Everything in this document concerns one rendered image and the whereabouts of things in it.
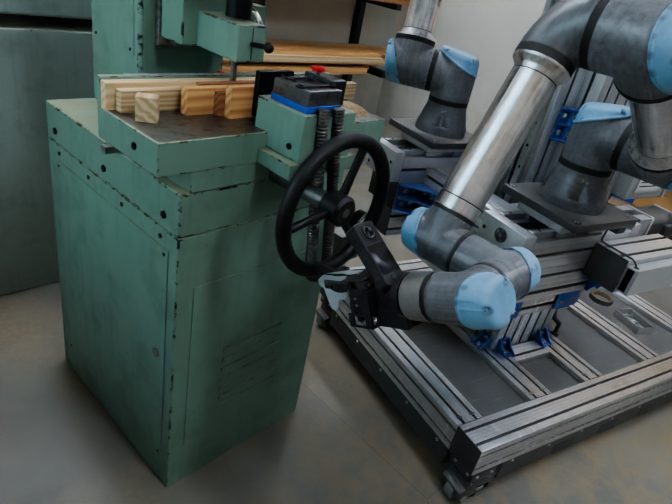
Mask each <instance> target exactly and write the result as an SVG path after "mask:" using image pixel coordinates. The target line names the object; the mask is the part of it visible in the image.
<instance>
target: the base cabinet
mask: <svg viewBox="0 0 672 504"><path fill-rule="evenodd" d="M48 139H49V152H50V164H51V177H52V190H53V202H54V215H55V228H56V240H57V253H58V266H59V278H60V291H61V304H62V316H63V329H64V342H65V354H66V360H67V361H68V362H69V364H70V365H71V366H72V368H73V369H74V370H75V371H76V373H77V374H78V375H79V377H80V378H81V379H82V380H83V382H84V383H85V384H86V385H87V387H88V388H89V389H90V391H91V392H92V393H93V394H94V396H95V397H96V398H97V400H98V401H99V402H100V403H101V405H102V406H103V407H104V408H105V410H106V411H107V412H108V414H109V415H110V416H111V417H112V419H113V420H114V421H115V423H116V424H117V425H118V426H119V428H120V429H121V430H122V431H123V433H124V434H125V435H126V437H127V438H128V439H129V440H130V442H131V443H132V444H133V446H134V447H135V448H136V449H137V451H138V452H139V453H140V454H141V456H142V457H143V458H144V460H145V461H146V462H147V463H148V465H149V466H150V467H151V469H152V470H153V471H154V472H155V474H156V475H157V476H158V477H159V479H160V480H161V481H162V483H163V484H164V485H165V486H166V487H167V488H168V487H169V486H171V485H173V484H174V483H176V482H178V481H179V480H181V479H183V478H184V477H186V476H187V475H189V474H191V473H192V472H194V471H196V470H197V469H199V468H201V467H202V466H204V465H205V464H207V463H209V462H210V461H212V460H214V459H215V458H217V457H218V456H220V455H222V454H223V453H225V452H227V451H228V450H230V449H232V448H233V447H235V446H236V445H238V444H240V443H241V442H243V441H245V440H246V439H248V438H250V437H251V436H253V435H254V434H256V433H258V432H259V431H261V430H263V429H264V428H266V427H268V426H269V425H271V424H272V423H274V422H276V421H277V420H279V419H281V418H282V417H284V416H286V415H287V414H289V413H290V412H292V411H294V410H295V409H296V405H297V400H298V395H299V390H300V385H301V380H302V376H303V371H304V366H305V361H306V356H307V351H308V346H309V341H310V336H311V331H312V326H313V322H314V317H315V312H316V307H317V302H318V297H319V292H320V287H321V286H320V285H319V282H310V281H309V280H307V278H306V277H303V276H299V275H297V274H295V273H293V272H291V271H290V270H289V269H288V268H287V267H286V266H285V265H284V263H283V262H282V260H281V258H280V256H279V254H278V251H277V246H276V240H275V226H276V218H277V214H275V215H271V216H267V217H263V218H259V219H255V220H251V221H247V222H243V223H239V224H235V225H232V226H228V227H224V228H220V229H216V230H212V231H208V232H204V233H200V234H196V235H192V236H188V237H184V238H177V237H176V236H174V235H173V234H172V233H170V232H169V231H168V230H167V229H165V228H164V227H163V226H162V225H160V224H159V223H158V222H157V221H155V220H154V219H153V218H152V217H150V216H149V215H148V214H147V213H145V212H144V211H143V210H141V209H140V208H139V207H138V206H136V205H135V204H134V203H133V202H131V201H130V200H129V199H128V198H126V197H125V196H124V195H123V194H121V193H120V192H119V191H117V190H116V189H115V188H114V187H112V186H111V185H110V184H109V183H107V182H106V181H105V180H104V179H102V178H101V177H100V176H99V175H97V174H96V173H95V172H93V171H92V170H91V169H90V168H88V167H87V166H86V165H85V164H83V163H82V162H81V161H80V160H78V159H77V158H76V157H75V156H73V155H72V154H71V153H69V152H68V151H67V150H66V149H64V148H63V147H62V146H61V145H59V144H58V143H57V142H56V141H54V140H53V139H52V138H51V137H49V138H48Z"/></svg>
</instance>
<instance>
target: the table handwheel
mask: <svg viewBox="0 0 672 504"><path fill-rule="evenodd" d="M352 148H359V149H358V152H357V154H356V156H355V159H354V161H353V163H352V165H351V168H350V170H349V172H348V174H347V176H346V178H345V180H344V182H343V184H342V186H341V188H340V190H339V191H338V190H336V189H332V190H329V191H328V192H327V191H325V190H323V189H321V188H320V187H317V186H314V185H312V184H311V182H310V180H311V179H312V177H313V176H314V175H315V174H316V172H317V171H318V170H319V169H320V168H321V167H322V166H323V165H324V164H325V163H326V162H327V161H328V160H330V159H331V158H332V157H334V156H335V155H337V154H338V153H340V152H342V151H345V150H348V149H352ZM367 153H368V154H369V155H370V156H371V158H372V160H373V162H374V166H375V172H376V183H375V190H374V195H373V199H372V202H371V205H370V208H369V210H368V212H367V215H366V217H365V219H364V221H363V222H365V221H372V222H373V224H374V226H375V227H376V225H377V223H378V221H379V219H380V216H381V214H382V212H383V209H384V206H385V203H386V199H387V195H388V190H389V183H390V168H389V162H388V158H387V155H386V153H385V150H384V149H383V147H382V146H381V144H380V143H379V142H378V141H377V140H376V139H375V138H373V137H372V136H370V135H367V134H365V133H360V132H349V133H344V134H341V135H338V136H335V137H333V138H331V139H329V140H328V141H326V142H324V143H323V144H322V145H320V146H319V147H318V148H316V149H315V150H314V151H313V152H312V153H311V154H310V155H309V156H308V157H307V158H306V159H305V160H304V162H303V163H302V164H301V165H300V167H299V168H298V169H297V171H296V172H295V174H294V175H293V177H292V179H291V180H286V179H285V178H283V177H281V176H279V175H278V174H276V173H274V172H272V171H270V173H269V178H270V180H271V181H272V182H274V183H276V184H277V185H279V186H281V187H283V188H284V189H286V190H285V192H284V195H283V197H282V200H281V203H280V206H279V209H278V213H277V218H276V226H275V240H276V246H277V251H278V254H279V256H280V258H281V260H282V262H283V263H284V265H285V266H286V267H287V268H288V269H289V270H290V271H291V272H293V273H295V274H297V275H299V276H303V277H318V276H320V275H319V274H318V273H317V272H316V271H315V270H314V269H313V268H312V267H313V264H314V263H308V262H304V261H302V260H301V259H300V258H298V256H297V255H296V253H295V251H294V249H293V245H292V234H293V233H295V232H297V231H299V230H301V229H303V228H305V227H307V226H309V225H311V224H314V223H316V222H318V221H321V220H323V219H325V220H326V221H328V222H330V223H331V224H333V225H335V226H337V227H341V228H342V229H343V231H344V233H345V235H346V233H347V232H348V231H349V230H350V229H351V228H350V225H349V223H348V222H349V221H350V220H351V219H352V217H353V215H354V212H355V201H354V199H353V198H351V197H349V196H348V194H349V191H350V189H351V187H352V184H353V182H354V179H355V177H356V175H357V172H358V170H359V168H360V166H361V164H362V162H363V160H364V158H365V156H366V154H367ZM300 198H301V199H303V200H305V201H306V202H308V203H310V204H312V205H313V206H315V207H317V208H318V212H316V213H314V214H312V215H310V216H308V217H306V218H303V219H301V220H299V221H296V222H294V223H293V218H294V214H295V211H296V208H297V205H298V202H299V200H300ZM346 237H347V236H346ZM347 240H348V243H347V244H346V245H345V246H344V247H343V248H342V249H341V250H339V251H338V252H337V253H335V254H334V255H333V256H331V257H329V258H327V259H325V260H323V261H320V263H322V264H324V265H326V266H328V267H330V268H332V269H334V270H336V269H338V268H339V267H341V266H342V265H344V264H345V263H346V262H347V261H349V260H350V259H351V258H352V257H353V256H354V255H355V254H356V251H355V249H354V248H353V246H352V244H351V243H350V241H349V239H348V237H347Z"/></svg>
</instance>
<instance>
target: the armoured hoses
mask: <svg viewBox="0 0 672 504"><path fill-rule="evenodd" d="M330 114H332V115H333V119H332V129H331V131H332V132H331V136H330V137H331V138H333V137H335V136H338V135H341V134H343V132H342V131H343V129H342V128H343V127H344V126H343V124H344V121H345V109H344V108H342V107H334V108H332V111H330V110H329V109H325V108H319V109H317V110H316V115H317V116H318V117H317V128H316V129H317V130H316V138H315V139H316V140H315V148H314V149H316V148H318V147H319V146H320V145H322V144H323V143H324V142H326V141H327V140H328V138H327V137H328V134H327V133H328V129H329V128H328V126H329V124H330ZM340 157H341V152H340V153H338V154H337V155H335V156H334V157H332V158H331V159H330V160H329V161H328V163H329V164H328V166H329V167H328V171H327V172H328V174H327V175H328V176H327V178H328V179H327V183H326V184H327V186H326V187H327V189H326V190H327V192H328V191H329V190H332V189H336V190H338V185H339V183H338V182H339V180H338V179H339V173H340V171H339V170H340V168H339V167H340V163H341V162H340V160H341V159H340ZM324 167H325V164H324V165H323V166H322V167H321V168H320V169H319V170H318V171H317V172H316V174H315V175H314V176H313V177H312V180H311V181H312V183H311V184H312V185H314V186H317V187H320V188H321V189H323V185H324V184H323V182H324V181H323V180H324V173H325V171H324V170H325V168H324ZM309 206H310V207H309V209H310V210H309V216H310V215H312V214H314V213H316V212H318V208H317V207H315V206H313V205H312V204H310V205H309ZM319 222H320V221H318V222H316V223H314V224H311V225H309V226H308V228H307V229H308V231H307V232H308V234H307V242H306V244H307V245H306V256H305V262H308V263H315V262H316V261H317V260H316V259H317V250H318V249H317V248H318V246H317V245H318V239H319V238H318V236H319V230H320V229H319V227H320V226H319V225H320V223H319ZM323 227H324V229H323V230H324V231H323V237H322V238H323V240H322V241H323V242H322V253H321V254H322V255H321V257H322V258H321V261H323V260H325V259H327V258H329V257H331V256H332V255H333V254H332V253H333V251H332V250H333V244H334V243H333V242H334V231H335V225H333V224H331V223H330V222H328V221H326V220H325V219H324V226H323ZM346 270H350V268H349V267H348V266H345V265H344V266H343V265H342V266H341V267H339V268H338V269H336V270H335V271H337V272H338V271H346ZM320 277H321V276H318V277H306V278H307V280H309V281H310V282H318V279H319V278H320Z"/></svg>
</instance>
